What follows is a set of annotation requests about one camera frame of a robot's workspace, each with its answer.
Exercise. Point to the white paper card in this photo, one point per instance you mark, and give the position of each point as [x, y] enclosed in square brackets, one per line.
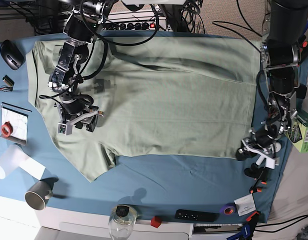
[245, 205]

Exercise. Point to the grey ceramic mug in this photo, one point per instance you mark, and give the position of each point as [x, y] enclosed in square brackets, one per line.
[38, 195]

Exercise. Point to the orange black clamp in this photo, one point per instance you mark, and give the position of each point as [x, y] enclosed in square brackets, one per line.
[303, 48]
[259, 174]

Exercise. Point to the red tape roll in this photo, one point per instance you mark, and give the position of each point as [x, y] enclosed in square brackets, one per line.
[6, 129]

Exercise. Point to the purple tape roll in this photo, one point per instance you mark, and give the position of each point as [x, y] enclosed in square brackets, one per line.
[228, 209]

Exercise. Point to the white power strip red switch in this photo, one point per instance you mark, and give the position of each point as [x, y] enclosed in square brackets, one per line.
[130, 26]

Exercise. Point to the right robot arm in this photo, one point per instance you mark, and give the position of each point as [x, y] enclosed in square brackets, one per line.
[75, 54]

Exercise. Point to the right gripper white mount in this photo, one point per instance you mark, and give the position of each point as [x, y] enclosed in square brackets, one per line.
[77, 115]

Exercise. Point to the black computer mouse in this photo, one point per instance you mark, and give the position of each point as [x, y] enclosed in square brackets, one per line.
[11, 55]

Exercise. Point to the orange clamp near card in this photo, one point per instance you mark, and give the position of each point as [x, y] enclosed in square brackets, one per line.
[257, 213]

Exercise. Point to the black remote control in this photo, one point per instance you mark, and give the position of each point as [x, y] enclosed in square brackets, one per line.
[198, 216]

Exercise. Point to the orange black clamp upper right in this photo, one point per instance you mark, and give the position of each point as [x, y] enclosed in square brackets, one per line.
[303, 48]

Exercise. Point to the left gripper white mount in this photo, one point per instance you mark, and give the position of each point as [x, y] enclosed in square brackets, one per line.
[260, 143]

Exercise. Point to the red cube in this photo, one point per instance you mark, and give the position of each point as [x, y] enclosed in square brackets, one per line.
[155, 222]

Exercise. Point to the small black battery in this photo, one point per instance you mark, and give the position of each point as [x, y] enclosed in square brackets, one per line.
[8, 81]

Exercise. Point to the orange black clamp lower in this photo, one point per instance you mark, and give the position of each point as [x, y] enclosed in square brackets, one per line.
[259, 174]

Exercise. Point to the white notepad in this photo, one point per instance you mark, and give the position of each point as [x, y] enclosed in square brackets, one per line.
[19, 122]

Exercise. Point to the black square pad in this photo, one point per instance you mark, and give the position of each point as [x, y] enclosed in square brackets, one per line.
[301, 91]

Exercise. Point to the blue table cloth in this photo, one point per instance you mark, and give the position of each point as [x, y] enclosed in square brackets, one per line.
[157, 185]

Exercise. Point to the clear glass jar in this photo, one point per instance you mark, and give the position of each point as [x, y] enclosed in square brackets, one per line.
[121, 222]

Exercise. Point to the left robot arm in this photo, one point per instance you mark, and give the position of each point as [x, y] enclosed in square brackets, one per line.
[277, 83]

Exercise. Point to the blue clamp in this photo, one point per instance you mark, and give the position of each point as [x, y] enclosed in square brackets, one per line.
[246, 231]

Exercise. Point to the white round cap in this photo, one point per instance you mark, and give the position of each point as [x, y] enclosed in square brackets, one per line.
[277, 146]

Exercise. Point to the light green T-shirt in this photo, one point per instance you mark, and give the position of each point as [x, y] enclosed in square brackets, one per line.
[191, 96]

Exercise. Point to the green cardboard box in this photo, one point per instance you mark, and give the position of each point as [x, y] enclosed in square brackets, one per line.
[298, 133]

